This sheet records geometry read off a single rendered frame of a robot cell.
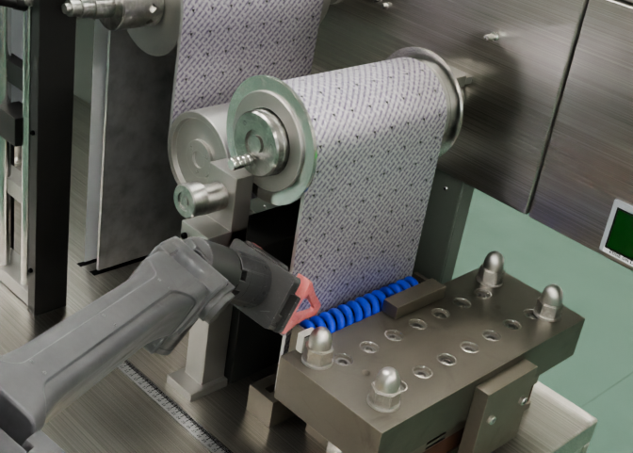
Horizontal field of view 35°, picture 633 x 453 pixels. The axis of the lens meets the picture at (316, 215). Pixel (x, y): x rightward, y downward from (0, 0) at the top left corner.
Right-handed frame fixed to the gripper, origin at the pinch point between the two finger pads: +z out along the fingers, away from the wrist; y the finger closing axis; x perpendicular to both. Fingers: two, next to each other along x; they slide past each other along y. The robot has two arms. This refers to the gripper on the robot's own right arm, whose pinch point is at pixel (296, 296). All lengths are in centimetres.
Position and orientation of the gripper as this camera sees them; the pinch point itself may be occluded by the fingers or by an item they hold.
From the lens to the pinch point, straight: 118.4
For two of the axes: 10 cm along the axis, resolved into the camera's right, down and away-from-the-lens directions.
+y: 6.9, 4.2, -5.9
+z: 5.4, 2.4, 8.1
